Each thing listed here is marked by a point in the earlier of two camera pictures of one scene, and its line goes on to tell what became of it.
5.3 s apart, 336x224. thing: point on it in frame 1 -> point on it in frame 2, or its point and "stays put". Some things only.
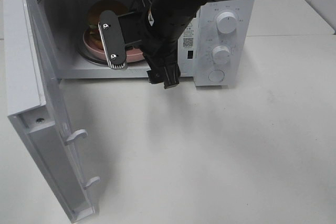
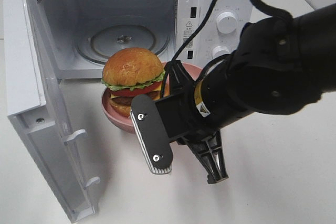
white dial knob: (221, 54) stays put
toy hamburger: (99, 7) -> (129, 72)
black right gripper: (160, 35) -> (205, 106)
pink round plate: (132, 54) -> (124, 122)
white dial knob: (227, 22) stays put
